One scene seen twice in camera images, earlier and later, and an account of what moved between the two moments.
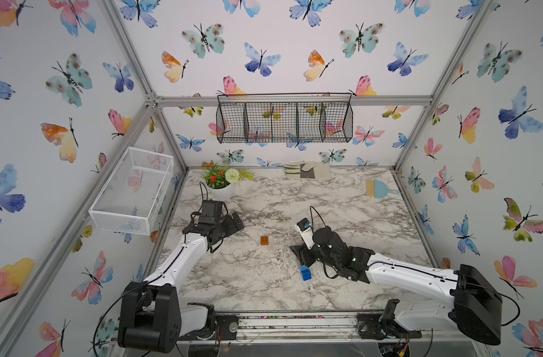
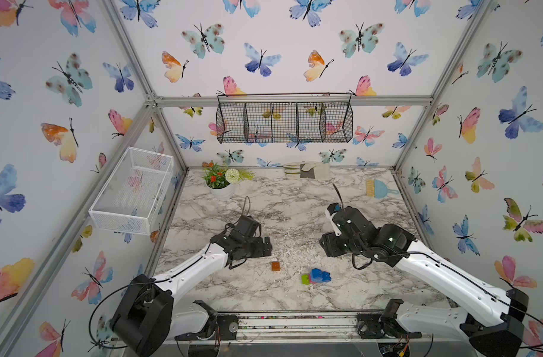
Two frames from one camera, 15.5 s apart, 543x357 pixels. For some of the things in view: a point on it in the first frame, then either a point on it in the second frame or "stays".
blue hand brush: x=377 y=189 stays
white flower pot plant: x=220 y=182 stays
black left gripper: x=230 y=225 → x=259 y=251
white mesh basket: x=132 y=196 stays
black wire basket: x=284 y=117 stays
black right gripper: x=303 y=251 → x=329 y=244
